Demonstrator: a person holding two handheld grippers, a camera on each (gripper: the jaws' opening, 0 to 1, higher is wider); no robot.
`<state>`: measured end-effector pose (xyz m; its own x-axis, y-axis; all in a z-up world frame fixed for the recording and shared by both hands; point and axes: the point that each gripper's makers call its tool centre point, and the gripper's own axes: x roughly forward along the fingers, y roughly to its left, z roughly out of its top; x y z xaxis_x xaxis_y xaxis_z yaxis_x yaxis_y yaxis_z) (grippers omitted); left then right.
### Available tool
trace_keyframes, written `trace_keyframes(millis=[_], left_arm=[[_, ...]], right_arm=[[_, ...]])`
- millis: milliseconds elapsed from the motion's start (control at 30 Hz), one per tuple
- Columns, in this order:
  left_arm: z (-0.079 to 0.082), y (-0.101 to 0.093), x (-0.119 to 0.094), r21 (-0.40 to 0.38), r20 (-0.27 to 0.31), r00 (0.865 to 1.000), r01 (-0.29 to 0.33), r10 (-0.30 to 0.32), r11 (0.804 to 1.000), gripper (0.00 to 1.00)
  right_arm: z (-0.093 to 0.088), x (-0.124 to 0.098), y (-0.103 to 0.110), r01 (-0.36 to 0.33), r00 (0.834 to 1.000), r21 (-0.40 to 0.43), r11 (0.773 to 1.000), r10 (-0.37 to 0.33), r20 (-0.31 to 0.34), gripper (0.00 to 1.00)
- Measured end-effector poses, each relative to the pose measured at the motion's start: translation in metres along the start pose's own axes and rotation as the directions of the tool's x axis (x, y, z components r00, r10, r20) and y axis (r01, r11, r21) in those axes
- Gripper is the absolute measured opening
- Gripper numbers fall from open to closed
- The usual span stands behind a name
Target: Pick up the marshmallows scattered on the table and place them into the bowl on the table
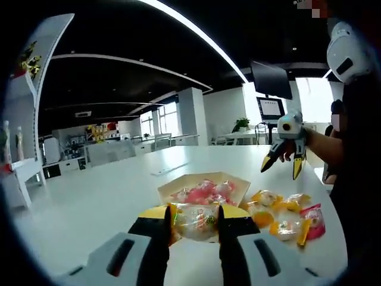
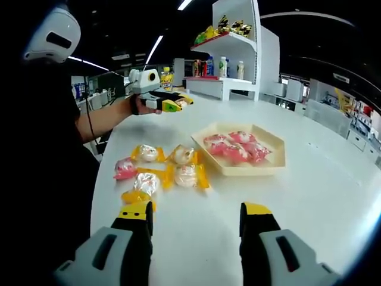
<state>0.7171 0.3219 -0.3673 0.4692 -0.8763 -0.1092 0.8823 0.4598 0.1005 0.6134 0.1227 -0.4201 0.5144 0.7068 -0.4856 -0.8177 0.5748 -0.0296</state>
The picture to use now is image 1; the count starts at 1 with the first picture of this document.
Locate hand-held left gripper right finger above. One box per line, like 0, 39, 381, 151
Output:
217, 204, 327, 286

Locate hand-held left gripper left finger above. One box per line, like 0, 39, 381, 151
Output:
55, 204, 173, 286

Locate yellow marshmallow packet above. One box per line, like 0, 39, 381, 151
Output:
171, 202, 220, 244
248, 207, 276, 229
269, 219, 312, 248
251, 190, 283, 208
281, 193, 313, 212

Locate beige hexagonal bowl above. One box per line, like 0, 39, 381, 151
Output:
157, 171, 251, 209

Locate person's right hand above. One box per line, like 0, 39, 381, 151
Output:
279, 141, 298, 163

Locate white background desk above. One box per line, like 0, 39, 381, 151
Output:
216, 130, 270, 147

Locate potted plant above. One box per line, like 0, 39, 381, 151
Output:
233, 117, 251, 133

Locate black hanging screen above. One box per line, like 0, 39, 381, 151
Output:
250, 61, 294, 101

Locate white table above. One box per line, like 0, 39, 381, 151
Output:
11, 145, 349, 286

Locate person's black-clothed torso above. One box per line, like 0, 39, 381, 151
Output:
329, 80, 381, 269

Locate white chest-worn device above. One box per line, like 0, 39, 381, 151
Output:
326, 20, 373, 84

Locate translucent white panel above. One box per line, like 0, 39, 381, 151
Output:
85, 142, 136, 167

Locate white low cabinet row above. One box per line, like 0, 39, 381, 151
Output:
41, 156, 87, 179

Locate white chair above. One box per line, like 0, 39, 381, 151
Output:
154, 133, 173, 151

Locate yellow display figure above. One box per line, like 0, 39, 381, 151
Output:
88, 124, 105, 142

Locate white box appliance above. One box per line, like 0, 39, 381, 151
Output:
43, 138, 62, 164

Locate white display shelf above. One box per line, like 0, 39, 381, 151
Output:
0, 13, 75, 209

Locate green white bottle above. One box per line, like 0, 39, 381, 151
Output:
1, 120, 11, 166

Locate black yellow snack bag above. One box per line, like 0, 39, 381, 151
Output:
18, 41, 42, 78

